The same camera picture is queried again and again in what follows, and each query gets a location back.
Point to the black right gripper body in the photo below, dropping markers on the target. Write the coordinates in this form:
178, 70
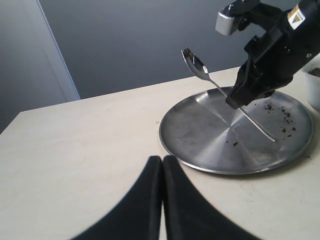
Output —
291, 40

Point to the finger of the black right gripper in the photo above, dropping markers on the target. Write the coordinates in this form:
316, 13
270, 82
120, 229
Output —
233, 99
249, 93

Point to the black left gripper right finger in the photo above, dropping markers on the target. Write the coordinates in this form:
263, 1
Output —
188, 215

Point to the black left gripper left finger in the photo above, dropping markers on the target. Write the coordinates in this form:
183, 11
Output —
137, 216

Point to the stainless steel spork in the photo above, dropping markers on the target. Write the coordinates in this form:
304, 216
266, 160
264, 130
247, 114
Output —
198, 68

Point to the white plastic flower pot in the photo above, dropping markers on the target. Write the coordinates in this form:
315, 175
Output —
312, 88

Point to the round stainless steel plate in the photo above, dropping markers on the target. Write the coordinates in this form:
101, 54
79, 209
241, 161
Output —
205, 133

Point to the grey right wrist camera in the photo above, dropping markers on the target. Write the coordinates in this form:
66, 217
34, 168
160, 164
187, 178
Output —
227, 22

